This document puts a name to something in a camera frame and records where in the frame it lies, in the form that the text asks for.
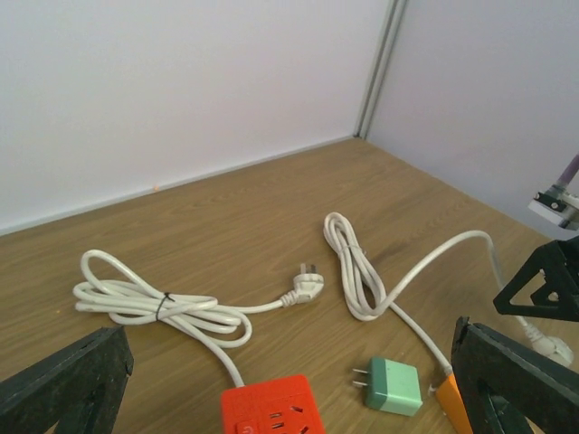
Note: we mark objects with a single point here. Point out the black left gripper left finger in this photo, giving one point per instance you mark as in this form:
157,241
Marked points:
78,389

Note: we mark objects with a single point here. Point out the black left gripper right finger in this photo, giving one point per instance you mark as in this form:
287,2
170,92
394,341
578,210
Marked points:
506,387

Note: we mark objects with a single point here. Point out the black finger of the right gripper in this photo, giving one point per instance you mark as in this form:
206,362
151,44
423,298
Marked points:
557,297

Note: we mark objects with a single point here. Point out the green square adapter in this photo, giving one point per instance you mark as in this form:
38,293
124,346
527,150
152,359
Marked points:
390,386

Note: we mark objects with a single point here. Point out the red cube power socket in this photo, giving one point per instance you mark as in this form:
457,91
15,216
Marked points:
285,405

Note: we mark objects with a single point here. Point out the orange power strip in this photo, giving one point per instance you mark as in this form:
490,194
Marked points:
448,396

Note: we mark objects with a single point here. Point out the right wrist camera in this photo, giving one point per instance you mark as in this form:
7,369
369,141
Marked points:
557,206

